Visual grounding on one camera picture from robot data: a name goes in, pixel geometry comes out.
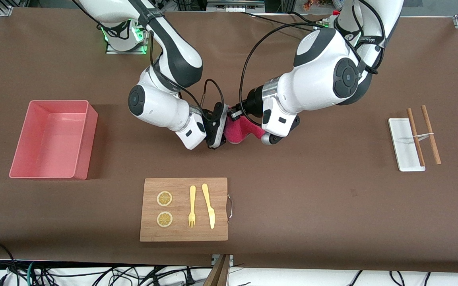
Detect pink fluffy cloth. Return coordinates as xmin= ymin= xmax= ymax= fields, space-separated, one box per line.
xmin=224 ymin=115 xmax=266 ymax=145

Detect yellow plastic fork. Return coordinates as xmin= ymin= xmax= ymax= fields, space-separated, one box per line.
xmin=188 ymin=185 xmax=196 ymax=228

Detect yellow plastic knife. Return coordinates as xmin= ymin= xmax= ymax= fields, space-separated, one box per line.
xmin=202 ymin=184 xmax=215 ymax=230

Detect wooden cutting board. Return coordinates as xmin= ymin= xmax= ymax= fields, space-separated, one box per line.
xmin=140 ymin=178 xmax=233 ymax=242

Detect clear box red parts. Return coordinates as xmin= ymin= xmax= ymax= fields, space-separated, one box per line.
xmin=303 ymin=0 xmax=343 ymax=12

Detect brown wooden plank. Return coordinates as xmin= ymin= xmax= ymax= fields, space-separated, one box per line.
xmin=203 ymin=254 xmax=229 ymax=286

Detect white rectangular tray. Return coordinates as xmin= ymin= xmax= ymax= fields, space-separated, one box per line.
xmin=388 ymin=118 xmax=426 ymax=172

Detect pink plastic bin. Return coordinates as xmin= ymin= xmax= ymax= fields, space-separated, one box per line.
xmin=9 ymin=100 xmax=98 ymax=180

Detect wooden stick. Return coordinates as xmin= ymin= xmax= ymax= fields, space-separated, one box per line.
xmin=407 ymin=108 xmax=426 ymax=166
xmin=421 ymin=105 xmax=442 ymax=165

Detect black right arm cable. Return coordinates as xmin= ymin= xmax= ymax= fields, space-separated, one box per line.
xmin=200 ymin=79 xmax=225 ymax=120

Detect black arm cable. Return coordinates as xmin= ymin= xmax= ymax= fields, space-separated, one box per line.
xmin=200 ymin=79 xmax=225 ymax=120
xmin=239 ymin=0 xmax=386 ymax=120

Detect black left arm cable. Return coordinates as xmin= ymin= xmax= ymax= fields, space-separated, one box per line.
xmin=239 ymin=0 xmax=386 ymax=120

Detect black cable across table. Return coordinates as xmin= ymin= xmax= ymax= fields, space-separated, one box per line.
xmin=239 ymin=11 xmax=313 ymax=31

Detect aluminium profile frame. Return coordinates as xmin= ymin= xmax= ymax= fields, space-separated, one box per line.
xmin=165 ymin=0 xmax=341 ymax=14

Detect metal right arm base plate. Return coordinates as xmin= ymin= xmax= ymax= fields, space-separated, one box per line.
xmin=106 ymin=24 xmax=148 ymax=55

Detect small metal bracket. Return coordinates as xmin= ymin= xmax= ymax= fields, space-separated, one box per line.
xmin=212 ymin=254 xmax=234 ymax=267

